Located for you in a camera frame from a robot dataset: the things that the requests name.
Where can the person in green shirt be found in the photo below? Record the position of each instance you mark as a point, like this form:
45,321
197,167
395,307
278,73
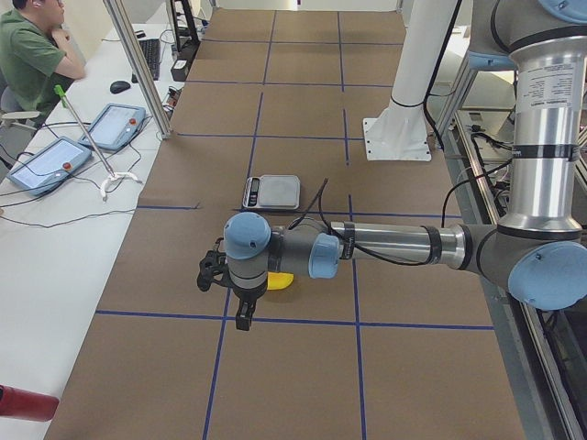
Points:
37,54

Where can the yellow mango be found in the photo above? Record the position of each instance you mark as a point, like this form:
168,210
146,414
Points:
277,281

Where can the black computer mouse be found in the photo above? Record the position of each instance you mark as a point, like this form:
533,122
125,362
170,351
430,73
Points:
118,87

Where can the aluminium frame post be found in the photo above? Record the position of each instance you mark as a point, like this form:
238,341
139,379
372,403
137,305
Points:
125,31

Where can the near teach pendant tablet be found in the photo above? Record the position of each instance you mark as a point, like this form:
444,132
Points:
50,167

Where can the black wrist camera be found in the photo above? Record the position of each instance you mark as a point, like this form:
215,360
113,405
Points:
212,270

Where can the teach pendant tablet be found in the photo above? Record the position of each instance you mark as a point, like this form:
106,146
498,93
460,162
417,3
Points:
50,167
116,125

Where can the far teach pendant tablet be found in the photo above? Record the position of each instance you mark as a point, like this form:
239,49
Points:
116,125

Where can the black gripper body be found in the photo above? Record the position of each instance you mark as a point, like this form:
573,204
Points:
248,297

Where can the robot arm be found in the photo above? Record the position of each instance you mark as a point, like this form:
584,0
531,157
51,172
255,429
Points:
534,250

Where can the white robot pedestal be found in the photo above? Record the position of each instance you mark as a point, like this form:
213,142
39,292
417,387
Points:
399,132

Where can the silver electronic kitchen scale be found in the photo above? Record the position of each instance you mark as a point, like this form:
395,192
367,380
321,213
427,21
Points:
272,192

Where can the black keyboard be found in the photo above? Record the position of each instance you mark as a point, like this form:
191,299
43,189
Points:
151,49

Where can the red fire extinguisher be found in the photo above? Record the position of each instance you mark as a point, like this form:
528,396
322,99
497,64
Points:
27,405

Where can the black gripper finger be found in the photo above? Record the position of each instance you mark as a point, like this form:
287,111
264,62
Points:
250,308
240,317

